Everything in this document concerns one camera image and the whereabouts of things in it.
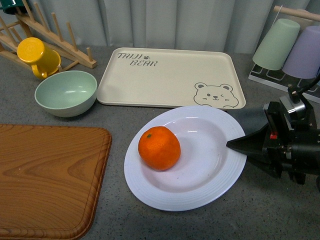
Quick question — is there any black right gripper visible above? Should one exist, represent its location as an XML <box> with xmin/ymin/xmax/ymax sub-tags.
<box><xmin>226</xmin><ymin>94</ymin><xmax>320</xmax><ymax>185</ymax></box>

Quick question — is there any white round plate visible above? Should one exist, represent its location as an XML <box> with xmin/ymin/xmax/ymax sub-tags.
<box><xmin>124</xmin><ymin>106</ymin><xmax>247</xmax><ymax>212</ymax></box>

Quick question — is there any orange fruit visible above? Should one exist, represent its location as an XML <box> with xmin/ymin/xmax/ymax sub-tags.
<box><xmin>138</xmin><ymin>126</ymin><xmax>181</xmax><ymax>171</ymax></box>

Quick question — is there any grey folded cloth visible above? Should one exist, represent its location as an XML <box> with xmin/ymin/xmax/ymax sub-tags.
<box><xmin>227</xmin><ymin>107</ymin><xmax>268</xmax><ymax>135</ymax></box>

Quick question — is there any white cup holder rack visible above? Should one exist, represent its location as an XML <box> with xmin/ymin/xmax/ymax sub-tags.
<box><xmin>248</xmin><ymin>5</ymin><xmax>320</xmax><ymax>103</ymax></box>

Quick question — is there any green cup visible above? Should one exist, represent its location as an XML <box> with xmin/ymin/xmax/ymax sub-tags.
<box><xmin>252</xmin><ymin>18</ymin><xmax>301</xmax><ymax>71</ymax></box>

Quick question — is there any purple cup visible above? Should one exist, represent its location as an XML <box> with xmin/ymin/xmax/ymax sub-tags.
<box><xmin>282</xmin><ymin>26</ymin><xmax>320</xmax><ymax>79</ymax></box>

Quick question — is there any beige bear tray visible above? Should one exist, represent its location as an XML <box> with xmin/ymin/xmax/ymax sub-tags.
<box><xmin>97</xmin><ymin>47</ymin><xmax>246</xmax><ymax>110</ymax></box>

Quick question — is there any green bowl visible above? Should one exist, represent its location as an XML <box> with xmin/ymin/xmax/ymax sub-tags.
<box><xmin>34</xmin><ymin>70</ymin><xmax>98</xmax><ymax>118</ymax></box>

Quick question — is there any wooden cutting board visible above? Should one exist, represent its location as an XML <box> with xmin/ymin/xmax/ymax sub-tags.
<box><xmin>0</xmin><ymin>124</ymin><xmax>112</xmax><ymax>240</ymax></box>

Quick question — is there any yellow mug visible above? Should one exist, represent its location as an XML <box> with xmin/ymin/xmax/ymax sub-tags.
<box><xmin>17</xmin><ymin>37</ymin><xmax>61</xmax><ymax>80</ymax></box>

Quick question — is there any wooden dish rack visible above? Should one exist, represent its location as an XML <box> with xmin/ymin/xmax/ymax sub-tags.
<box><xmin>0</xmin><ymin>0</ymin><xmax>97</xmax><ymax>72</ymax></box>

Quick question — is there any dark green mug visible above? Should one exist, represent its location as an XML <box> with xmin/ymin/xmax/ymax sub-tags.
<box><xmin>0</xmin><ymin>0</ymin><xmax>26</xmax><ymax>15</ymax></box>

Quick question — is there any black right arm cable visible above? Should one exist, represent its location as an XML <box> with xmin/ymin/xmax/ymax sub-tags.
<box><xmin>287</xmin><ymin>74</ymin><xmax>320</xmax><ymax>101</ymax></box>

